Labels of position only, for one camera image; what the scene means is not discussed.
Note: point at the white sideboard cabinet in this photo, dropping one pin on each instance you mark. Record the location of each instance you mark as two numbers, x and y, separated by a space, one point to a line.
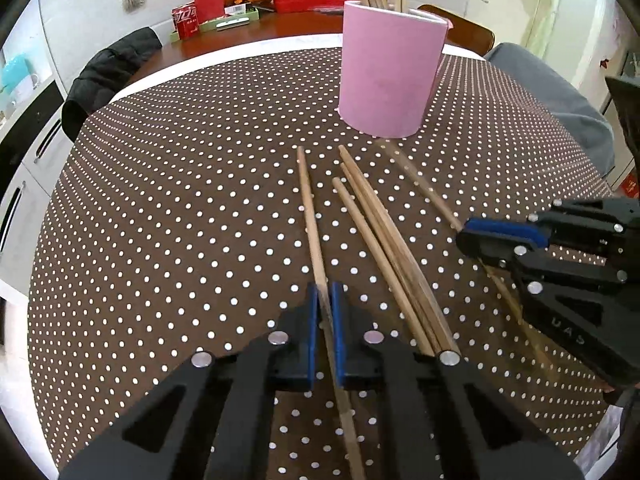
34 149

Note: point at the black jacket on chair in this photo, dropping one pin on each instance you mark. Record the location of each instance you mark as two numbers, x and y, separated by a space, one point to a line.
104 76

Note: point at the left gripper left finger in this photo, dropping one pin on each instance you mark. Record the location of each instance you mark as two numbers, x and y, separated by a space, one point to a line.
211 417

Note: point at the brown wooden chair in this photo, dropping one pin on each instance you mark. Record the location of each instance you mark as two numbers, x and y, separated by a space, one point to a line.
464 33

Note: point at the wooden chopstick five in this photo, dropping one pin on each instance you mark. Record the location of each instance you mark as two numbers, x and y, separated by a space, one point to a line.
399 158

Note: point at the green tray with items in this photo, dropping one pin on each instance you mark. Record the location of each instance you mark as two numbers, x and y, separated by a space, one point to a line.
226 22

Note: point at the wooden chopstick three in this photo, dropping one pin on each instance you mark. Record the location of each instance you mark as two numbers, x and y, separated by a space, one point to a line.
381 233

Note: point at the grey jacket on chair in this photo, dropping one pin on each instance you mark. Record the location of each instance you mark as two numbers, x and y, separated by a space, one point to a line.
586 125

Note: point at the teal humidifier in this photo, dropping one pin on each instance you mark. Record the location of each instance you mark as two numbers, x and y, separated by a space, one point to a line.
18 82

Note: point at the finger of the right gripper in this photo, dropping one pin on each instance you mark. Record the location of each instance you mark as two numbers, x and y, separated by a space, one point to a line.
590 311
604 227

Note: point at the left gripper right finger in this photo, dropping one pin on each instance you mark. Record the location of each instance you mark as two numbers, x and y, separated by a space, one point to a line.
439 418

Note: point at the pink cylindrical cup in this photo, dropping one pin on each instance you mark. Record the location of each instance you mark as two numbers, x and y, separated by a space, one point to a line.
389 68

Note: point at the wooden chopstick one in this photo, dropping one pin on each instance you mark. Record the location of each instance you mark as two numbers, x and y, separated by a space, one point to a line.
344 407

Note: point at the wooden chopstick two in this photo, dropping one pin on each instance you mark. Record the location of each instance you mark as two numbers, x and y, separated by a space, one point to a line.
389 275

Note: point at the red soda can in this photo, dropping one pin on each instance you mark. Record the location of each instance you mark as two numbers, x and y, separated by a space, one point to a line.
185 20

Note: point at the wooden chopstick four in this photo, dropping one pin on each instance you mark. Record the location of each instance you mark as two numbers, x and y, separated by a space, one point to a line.
416 281

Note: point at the brown polka dot tablecloth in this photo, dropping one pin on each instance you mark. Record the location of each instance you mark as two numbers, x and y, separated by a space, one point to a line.
177 225

